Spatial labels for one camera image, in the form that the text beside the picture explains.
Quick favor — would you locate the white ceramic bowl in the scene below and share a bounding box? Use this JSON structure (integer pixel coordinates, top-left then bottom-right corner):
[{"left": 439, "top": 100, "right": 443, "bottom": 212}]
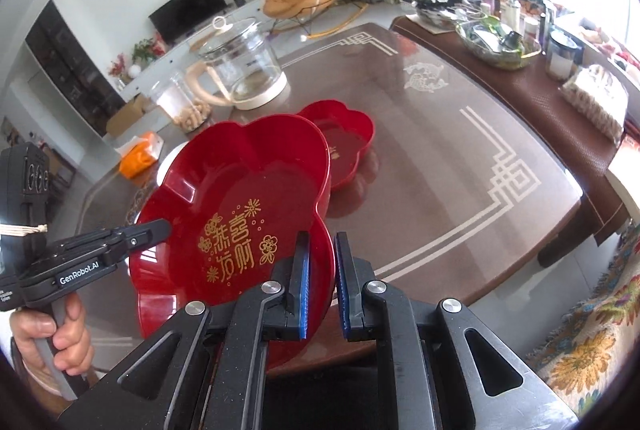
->
[{"left": 156, "top": 142, "right": 191, "bottom": 188}]

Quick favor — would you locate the small red flower-shaped bowl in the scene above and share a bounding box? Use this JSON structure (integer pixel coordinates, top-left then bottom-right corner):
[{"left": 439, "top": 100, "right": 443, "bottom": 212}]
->
[{"left": 295, "top": 100, "right": 376, "bottom": 192}]

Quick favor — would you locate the brown table runner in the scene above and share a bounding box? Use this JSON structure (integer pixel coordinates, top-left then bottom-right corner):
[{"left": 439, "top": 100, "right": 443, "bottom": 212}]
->
[{"left": 390, "top": 15, "right": 625, "bottom": 261}]

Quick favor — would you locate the person's left hand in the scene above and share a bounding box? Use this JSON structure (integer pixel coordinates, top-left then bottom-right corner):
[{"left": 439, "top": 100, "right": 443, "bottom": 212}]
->
[{"left": 9, "top": 294, "right": 96, "bottom": 378}]

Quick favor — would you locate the cardboard box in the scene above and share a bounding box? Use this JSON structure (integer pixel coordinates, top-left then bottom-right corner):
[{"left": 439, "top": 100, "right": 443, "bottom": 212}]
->
[{"left": 105, "top": 95, "right": 151, "bottom": 138}]

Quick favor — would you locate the floral fringed blanket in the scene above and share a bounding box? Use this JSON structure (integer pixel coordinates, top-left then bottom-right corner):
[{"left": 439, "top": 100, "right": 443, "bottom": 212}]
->
[{"left": 525, "top": 220, "right": 640, "bottom": 403}]

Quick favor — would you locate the row of cosmetic bottles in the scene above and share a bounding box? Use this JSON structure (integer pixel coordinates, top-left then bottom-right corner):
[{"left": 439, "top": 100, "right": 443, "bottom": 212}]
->
[{"left": 480, "top": 0, "right": 557, "bottom": 42}]

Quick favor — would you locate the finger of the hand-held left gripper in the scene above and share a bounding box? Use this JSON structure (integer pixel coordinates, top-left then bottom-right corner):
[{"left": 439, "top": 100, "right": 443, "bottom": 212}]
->
[{"left": 107, "top": 219, "right": 173, "bottom": 262}]

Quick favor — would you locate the white television console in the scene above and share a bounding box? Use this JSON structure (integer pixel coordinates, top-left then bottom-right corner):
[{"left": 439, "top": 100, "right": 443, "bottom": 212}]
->
[{"left": 115, "top": 0, "right": 273, "bottom": 87}]

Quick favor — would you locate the dark display cabinet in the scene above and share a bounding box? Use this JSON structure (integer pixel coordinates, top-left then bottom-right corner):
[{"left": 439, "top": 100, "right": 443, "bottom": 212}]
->
[{"left": 25, "top": 0, "right": 126, "bottom": 138}]

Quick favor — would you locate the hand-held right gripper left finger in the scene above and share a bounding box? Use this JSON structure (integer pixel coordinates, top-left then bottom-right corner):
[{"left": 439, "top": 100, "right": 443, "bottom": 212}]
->
[{"left": 65, "top": 231, "right": 313, "bottom": 430}]

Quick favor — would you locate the shallow tray with dark items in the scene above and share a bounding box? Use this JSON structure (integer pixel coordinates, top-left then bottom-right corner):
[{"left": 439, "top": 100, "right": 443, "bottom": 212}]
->
[{"left": 412, "top": 0, "right": 486, "bottom": 31}]

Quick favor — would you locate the black flat television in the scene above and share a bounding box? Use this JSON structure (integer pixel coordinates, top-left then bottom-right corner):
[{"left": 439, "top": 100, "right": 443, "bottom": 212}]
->
[{"left": 148, "top": 0, "right": 228, "bottom": 45}]

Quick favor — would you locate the glass kettle with cream base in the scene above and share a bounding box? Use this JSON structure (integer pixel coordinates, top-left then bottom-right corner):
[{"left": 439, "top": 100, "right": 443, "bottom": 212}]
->
[{"left": 185, "top": 16, "right": 288, "bottom": 112}]

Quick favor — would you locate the red flowering plant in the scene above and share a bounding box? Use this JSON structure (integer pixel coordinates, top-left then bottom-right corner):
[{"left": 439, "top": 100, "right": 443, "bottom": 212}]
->
[{"left": 132, "top": 37, "right": 166, "bottom": 63}]

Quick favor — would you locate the glass tray with toiletries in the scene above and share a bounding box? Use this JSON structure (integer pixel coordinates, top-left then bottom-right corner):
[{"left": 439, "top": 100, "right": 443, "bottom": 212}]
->
[{"left": 455, "top": 17, "right": 543, "bottom": 71}]

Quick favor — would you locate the large red flower-shaped plate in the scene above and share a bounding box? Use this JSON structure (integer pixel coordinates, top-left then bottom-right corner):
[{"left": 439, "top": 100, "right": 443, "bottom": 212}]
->
[{"left": 127, "top": 113, "right": 337, "bottom": 371}]

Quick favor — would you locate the orange tissue pack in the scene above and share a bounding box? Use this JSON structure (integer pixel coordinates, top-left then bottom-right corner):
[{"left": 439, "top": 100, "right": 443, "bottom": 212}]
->
[{"left": 117, "top": 131, "right": 163, "bottom": 180}]

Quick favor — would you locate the clear plastic snack jar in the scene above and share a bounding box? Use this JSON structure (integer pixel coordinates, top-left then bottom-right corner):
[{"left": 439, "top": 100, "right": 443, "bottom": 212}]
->
[{"left": 150, "top": 72, "right": 213, "bottom": 133}]

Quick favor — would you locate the white lidded jar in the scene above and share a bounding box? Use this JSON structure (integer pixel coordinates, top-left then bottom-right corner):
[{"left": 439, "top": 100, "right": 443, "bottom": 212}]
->
[{"left": 545, "top": 27, "right": 583, "bottom": 81}]

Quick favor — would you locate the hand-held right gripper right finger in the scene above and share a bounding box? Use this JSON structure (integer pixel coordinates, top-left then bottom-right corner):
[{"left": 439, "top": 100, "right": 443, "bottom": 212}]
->
[{"left": 334, "top": 231, "right": 581, "bottom": 430}]

